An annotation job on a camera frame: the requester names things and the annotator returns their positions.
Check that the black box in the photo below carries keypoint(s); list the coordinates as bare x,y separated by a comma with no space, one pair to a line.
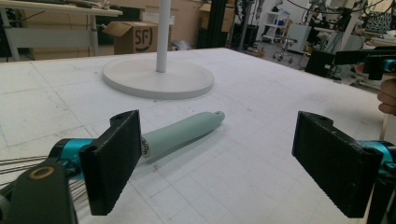
320,63

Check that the rolling stool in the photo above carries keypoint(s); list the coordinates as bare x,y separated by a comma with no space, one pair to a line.
285,49

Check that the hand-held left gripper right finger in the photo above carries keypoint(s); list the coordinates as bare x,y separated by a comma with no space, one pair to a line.
336,165

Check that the black metal column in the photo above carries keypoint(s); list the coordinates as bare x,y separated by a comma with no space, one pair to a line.
217,23

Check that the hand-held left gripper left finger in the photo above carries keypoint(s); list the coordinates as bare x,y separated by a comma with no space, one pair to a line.
109,161

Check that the white table with metal legs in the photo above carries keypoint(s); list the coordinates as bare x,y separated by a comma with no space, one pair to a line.
49,34

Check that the white round stand base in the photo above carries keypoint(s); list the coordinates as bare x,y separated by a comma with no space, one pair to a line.
155,77

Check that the open brown cardboard box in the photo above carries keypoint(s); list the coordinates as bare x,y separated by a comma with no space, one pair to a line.
134,37

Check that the white shelf cart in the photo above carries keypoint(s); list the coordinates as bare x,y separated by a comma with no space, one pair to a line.
275,26

